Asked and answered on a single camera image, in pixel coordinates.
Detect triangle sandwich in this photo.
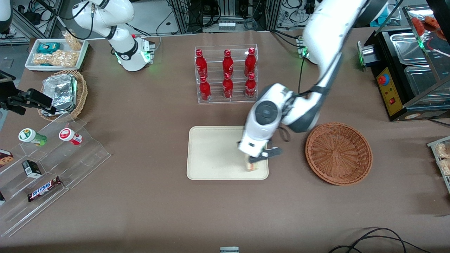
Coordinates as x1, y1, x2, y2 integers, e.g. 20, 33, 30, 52
245, 160, 265, 173

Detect cream rectangular plastic tray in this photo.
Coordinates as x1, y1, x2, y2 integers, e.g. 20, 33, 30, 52
186, 125, 269, 181

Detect white rectangular snack tray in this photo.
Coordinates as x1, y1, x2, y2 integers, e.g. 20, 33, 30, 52
25, 38, 89, 72

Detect tan wicker basket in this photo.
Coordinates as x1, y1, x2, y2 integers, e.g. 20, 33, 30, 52
37, 70, 88, 122

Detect brown round wicker basket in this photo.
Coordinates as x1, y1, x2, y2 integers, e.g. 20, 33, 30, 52
305, 122, 373, 186

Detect silver foil wrapped package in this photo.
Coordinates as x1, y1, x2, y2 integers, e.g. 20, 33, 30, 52
41, 74, 78, 116

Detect green lidded cup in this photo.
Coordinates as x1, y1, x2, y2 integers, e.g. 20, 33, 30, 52
18, 128, 48, 147

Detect large clear peanut bag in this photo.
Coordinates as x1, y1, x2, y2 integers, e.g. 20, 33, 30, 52
32, 50, 78, 68

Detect red lidded cup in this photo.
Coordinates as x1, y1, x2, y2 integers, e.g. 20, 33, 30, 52
59, 128, 83, 145

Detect teal snack packet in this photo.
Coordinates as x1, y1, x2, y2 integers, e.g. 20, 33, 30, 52
37, 42, 61, 54

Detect brown cookie box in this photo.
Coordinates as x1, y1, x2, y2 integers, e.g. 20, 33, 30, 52
0, 149, 14, 168

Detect red cola bottle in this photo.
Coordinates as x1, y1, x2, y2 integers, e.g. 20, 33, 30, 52
222, 49, 234, 76
199, 76, 212, 102
195, 49, 208, 78
244, 47, 256, 76
245, 72, 257, 99
222, 73, 234, 99

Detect small black carton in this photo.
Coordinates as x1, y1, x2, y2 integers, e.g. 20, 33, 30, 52
22, 160, 43, 178

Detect small clear peanut bag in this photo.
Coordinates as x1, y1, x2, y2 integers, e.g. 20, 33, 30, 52
62, 30, 83, 51

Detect clear acrylic stepped shelf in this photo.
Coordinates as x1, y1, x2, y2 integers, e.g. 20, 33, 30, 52
0, 112, 112, 238

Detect Snickers chocolate bar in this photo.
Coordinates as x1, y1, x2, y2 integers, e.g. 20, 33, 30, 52
27, 176, 63, 202

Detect clear acrylic bottle rack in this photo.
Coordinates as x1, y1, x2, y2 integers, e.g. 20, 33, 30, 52
194, 44, 259, 104

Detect black food warmer appliance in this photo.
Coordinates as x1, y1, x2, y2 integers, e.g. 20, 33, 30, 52
357, 5, 450, 122

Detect steel warmer pan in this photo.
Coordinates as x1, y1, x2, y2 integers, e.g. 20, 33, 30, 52
390, 33, 431, 65
404, 65, 450, 102

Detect orange fried food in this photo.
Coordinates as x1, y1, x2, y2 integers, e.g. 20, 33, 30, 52
411, 16, 442, 34

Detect black floor cable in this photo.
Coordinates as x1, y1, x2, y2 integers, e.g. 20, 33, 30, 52
329, 227, 433, 253

